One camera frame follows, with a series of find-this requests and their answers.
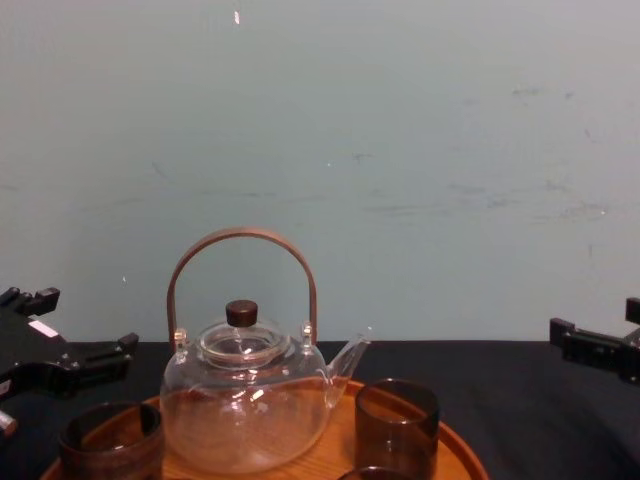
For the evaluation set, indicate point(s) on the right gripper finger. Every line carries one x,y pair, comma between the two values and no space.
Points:
633,310
595,347

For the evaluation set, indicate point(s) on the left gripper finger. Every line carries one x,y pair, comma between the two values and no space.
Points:
42,299
95,362

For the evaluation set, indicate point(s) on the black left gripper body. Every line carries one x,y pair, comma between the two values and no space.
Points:
22,345

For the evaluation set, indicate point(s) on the round wooden tray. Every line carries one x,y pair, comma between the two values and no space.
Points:
345,435

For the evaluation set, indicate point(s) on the smoky brown glass cup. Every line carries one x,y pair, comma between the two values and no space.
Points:
110,460
395,440
371,475

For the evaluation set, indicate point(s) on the black tablecloth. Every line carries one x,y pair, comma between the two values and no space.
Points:
525,425

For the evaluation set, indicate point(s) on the glass lid with wooden knob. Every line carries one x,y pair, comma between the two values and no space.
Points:
241,312

